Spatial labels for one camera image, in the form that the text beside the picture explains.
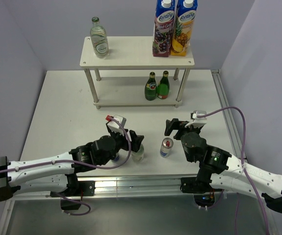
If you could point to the clear bottle green cap front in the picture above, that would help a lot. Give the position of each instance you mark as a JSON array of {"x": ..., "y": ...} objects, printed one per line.
[{"x": 139, "y": 155}]

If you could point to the red grape juice carton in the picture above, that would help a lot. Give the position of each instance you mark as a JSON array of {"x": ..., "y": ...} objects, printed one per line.
[{"x": 163, "y": 28}]

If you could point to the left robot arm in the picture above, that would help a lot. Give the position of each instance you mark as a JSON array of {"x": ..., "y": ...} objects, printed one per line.
[{"x": 59, "y": 173}]

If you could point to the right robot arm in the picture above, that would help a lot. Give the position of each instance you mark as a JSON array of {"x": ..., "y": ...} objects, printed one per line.
[{"x": 220, "y": 169}]

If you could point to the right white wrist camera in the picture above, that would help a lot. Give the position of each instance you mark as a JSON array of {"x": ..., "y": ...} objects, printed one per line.
[{"x": 197, "y": 117}]

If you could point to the pineapple juice carton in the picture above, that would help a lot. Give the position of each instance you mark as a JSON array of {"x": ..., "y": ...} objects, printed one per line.
[{"x": 184, "y": 21}]

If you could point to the green Perrier labelled bottle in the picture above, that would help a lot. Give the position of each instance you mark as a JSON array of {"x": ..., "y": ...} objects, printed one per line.
[{"x": 150, "y": 88}]

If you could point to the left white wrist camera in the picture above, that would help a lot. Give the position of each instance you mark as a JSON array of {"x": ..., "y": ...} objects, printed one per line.
[{"x": 116, "y": 123}]

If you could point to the aluminium rail frame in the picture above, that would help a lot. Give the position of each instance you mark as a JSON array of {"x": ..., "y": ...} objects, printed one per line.
[{"x": 141, "y": 198}]

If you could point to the clear bottle green cap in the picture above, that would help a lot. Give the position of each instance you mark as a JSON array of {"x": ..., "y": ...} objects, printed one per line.
[
  {"x": 99, "y": 38},
  {"x": 139, "y": 155}
]

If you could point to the dark green gold-cap bottle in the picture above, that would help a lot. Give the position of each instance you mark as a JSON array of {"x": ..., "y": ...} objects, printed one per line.
[{"x": 163, "y": 86}]

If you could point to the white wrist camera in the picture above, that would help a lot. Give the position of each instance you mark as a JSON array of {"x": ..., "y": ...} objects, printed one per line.
[
  {"x": 197, "y": 117},
  {"x": 116, "y": 123}
]

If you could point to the beige two-tier shelf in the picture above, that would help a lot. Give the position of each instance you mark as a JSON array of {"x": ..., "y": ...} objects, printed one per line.
[{"x": 119, "y": 78}]

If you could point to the silver blue can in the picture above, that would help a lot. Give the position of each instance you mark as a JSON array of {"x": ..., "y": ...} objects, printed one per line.
[
  {"x": 166, "y": 147},
  {"x": 116, "y": 158}
]

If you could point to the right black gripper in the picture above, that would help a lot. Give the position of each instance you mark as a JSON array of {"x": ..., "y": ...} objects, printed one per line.
[{"x": 174, "y": 124}]

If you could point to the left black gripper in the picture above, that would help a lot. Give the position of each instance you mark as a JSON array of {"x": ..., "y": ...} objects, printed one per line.
[{"x": 136, "y": 140}]

